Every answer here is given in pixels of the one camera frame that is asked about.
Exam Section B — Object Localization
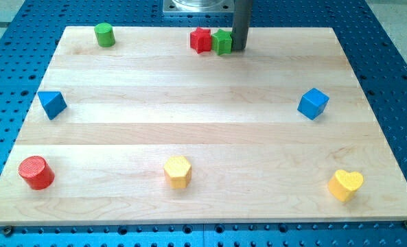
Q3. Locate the yellow hexagon block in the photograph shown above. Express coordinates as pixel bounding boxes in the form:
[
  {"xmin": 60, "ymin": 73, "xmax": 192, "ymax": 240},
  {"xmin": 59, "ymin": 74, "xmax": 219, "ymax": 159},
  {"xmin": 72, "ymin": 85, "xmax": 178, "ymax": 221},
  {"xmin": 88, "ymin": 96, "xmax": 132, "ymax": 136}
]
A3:
[{"xmin": 163, "ymin": 156, "xmax": 192, "ymax": 189}]

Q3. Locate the light wooden board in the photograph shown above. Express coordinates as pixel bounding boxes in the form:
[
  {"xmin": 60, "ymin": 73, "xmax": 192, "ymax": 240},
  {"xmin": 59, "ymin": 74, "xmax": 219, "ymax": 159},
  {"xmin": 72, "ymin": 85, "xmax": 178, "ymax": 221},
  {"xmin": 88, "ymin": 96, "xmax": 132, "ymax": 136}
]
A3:
[{"xmin": 0, "ymin": 26, "xmax": 407, "ymax": 226}]

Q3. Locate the red star block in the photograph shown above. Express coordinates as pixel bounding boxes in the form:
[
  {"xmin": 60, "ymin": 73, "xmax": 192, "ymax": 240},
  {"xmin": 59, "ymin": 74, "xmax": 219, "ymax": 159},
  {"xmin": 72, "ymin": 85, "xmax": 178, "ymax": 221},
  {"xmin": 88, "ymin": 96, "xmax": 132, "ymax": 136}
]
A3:
[{"xmin": 189, "ymin": 27, "xmax": 212, "ymax": 54}]

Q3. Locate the green star block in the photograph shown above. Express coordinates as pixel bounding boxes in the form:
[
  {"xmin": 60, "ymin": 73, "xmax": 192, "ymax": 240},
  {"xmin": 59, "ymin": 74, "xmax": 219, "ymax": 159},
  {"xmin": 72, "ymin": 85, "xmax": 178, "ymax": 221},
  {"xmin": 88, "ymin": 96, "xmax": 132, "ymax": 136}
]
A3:
[{"xmin": 211, "ymin": 29, "xmax": 232, "ymax": 56}]

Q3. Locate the blue cube block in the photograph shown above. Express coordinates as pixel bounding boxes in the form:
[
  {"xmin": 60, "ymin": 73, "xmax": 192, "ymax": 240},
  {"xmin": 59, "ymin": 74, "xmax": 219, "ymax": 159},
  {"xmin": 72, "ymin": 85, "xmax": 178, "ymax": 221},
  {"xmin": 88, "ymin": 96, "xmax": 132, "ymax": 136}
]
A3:
[{"xmin": 297, "ymin": 88, "xmax": 329, "ymax": 120}]

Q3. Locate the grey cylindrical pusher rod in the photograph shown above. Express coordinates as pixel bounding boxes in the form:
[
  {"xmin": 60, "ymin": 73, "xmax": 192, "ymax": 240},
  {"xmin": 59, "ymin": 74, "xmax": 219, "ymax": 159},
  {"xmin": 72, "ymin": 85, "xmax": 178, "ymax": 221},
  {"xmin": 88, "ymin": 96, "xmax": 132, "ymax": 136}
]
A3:
[{"xmin": 231, "ymin": 0, "xmax": 253, "ymax": 51}]

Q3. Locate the green cylinder block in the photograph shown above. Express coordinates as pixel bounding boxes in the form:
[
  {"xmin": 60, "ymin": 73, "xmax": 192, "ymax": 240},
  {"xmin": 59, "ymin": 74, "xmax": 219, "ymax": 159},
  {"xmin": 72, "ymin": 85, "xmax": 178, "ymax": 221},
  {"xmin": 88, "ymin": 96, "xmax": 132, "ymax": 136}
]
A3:
[{"xmin": 94, "ymin": 23, "xmax": 115, "ymax": 47}]

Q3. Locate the blue triangular prism block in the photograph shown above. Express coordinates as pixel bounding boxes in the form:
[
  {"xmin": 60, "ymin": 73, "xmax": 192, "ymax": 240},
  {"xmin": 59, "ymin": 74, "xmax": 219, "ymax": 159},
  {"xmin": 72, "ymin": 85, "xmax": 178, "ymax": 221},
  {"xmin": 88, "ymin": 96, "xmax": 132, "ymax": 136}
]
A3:
[{"xmin": 38, "ymin": 91, "xmax": 67, "ymax": 120}]

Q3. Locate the yellow heart block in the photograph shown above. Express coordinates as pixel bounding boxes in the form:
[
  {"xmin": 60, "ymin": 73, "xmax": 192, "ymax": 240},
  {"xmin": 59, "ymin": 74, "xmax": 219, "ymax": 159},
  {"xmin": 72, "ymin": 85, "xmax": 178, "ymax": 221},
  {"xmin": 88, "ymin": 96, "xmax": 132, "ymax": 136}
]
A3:
[{"xmin": 327, "ymin": 169, "xmax": 364, "ymax": 202}]

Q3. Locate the red cylinder block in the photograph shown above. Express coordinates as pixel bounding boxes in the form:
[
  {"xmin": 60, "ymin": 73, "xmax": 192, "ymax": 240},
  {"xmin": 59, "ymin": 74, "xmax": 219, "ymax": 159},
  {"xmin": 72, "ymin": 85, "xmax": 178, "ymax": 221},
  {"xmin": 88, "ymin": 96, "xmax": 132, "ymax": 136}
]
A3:
[{"xmin": 18, "ymin": 156, "xmax": 55, "ymax": 190}]

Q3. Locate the blue perforated metal table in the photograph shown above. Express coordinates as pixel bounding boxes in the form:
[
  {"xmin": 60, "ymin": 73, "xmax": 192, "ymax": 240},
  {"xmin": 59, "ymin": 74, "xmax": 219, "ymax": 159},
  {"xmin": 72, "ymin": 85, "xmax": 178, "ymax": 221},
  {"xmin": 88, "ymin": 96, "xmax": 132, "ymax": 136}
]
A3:
[{"xmin": 0, "ymin": 0, "xmax": 407, "ymax": 246}]

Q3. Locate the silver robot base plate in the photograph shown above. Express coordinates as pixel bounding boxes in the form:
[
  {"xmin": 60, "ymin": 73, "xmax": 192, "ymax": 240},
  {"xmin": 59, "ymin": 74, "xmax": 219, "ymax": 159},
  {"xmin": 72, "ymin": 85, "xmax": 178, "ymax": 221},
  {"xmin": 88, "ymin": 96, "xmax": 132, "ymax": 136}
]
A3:
[{"xmin": 163, "ymin": 0, "xmax": 235, "ymax": 14}]

